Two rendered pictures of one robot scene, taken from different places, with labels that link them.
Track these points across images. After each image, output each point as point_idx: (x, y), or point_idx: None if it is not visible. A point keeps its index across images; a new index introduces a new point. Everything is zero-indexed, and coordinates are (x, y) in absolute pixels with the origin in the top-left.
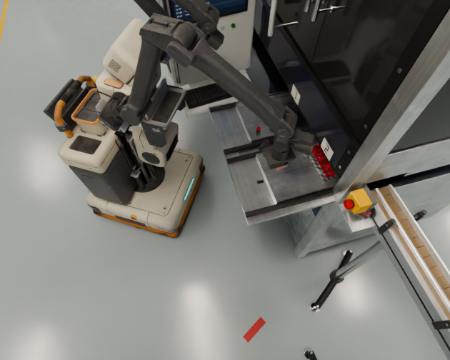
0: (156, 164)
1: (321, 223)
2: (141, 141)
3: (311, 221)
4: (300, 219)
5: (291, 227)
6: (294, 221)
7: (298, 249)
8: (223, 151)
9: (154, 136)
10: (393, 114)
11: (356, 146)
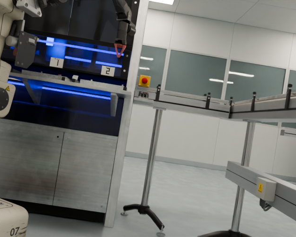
0: (0, 112)
1: (127, 133)
2: (0, 66)
3: (115, 148)
4: (101, 167)
5: (91, 198)
6: (93, 183)
7: (112, 207)
8: (63, 78)
9: (26, 50)
10: (142, 18)
11: (129, 48)
